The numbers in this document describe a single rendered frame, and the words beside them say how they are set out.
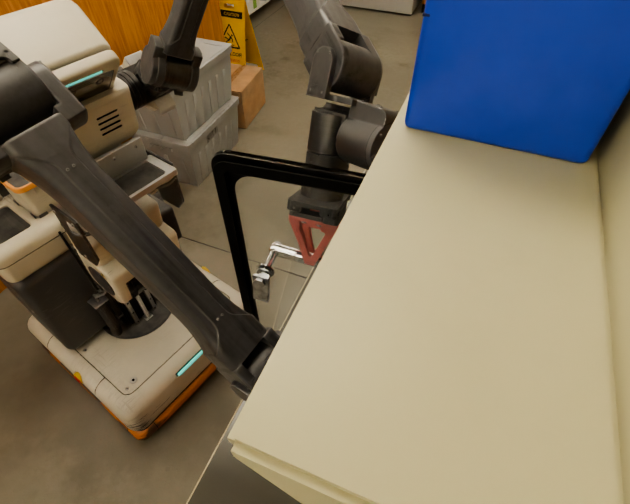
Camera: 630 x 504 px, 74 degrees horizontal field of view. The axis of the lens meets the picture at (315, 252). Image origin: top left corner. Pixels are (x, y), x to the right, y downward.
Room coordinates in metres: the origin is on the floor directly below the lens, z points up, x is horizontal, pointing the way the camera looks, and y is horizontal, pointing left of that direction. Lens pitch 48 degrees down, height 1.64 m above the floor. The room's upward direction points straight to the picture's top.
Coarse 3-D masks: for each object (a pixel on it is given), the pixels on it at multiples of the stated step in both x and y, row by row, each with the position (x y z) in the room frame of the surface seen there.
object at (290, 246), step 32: (288, 160) 0.35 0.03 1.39; (256, 192) 0.36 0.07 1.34; (288, 192) 0.35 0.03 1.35; (320, 192) 0.34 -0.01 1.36; (256, 224) 0.36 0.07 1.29; (288, 224) 0.35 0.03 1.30; (320, 224) 0.34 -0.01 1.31; (256, 256) 0.36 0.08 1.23; (288, 256) 0.35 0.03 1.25; (320, 256) 0.34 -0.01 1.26; (288, 288) 0.35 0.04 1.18; (288, 320) 0.35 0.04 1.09
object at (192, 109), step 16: (208, 48) 2.45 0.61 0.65; (224, 48) 2.44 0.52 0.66; (208, 64) 2.27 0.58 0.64; (224, 64) 2.44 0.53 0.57; (208, 80) 2.28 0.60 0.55; (224, 80) 2.42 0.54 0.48; (176, 96) 2.00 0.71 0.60; (192, 96) 2.12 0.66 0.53; (208, 96) 2.26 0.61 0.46; (224, 96) 2.42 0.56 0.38; (144, 112) 2.08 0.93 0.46; (176, 112) 1.99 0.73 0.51; (192, 112) 2.11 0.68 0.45; (208, 112) 2.25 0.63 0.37; (144, 128) 2.11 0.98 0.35; (160, 128) 2.06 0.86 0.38; (176, 128) 2.02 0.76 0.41; (192, 128) 2.09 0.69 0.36
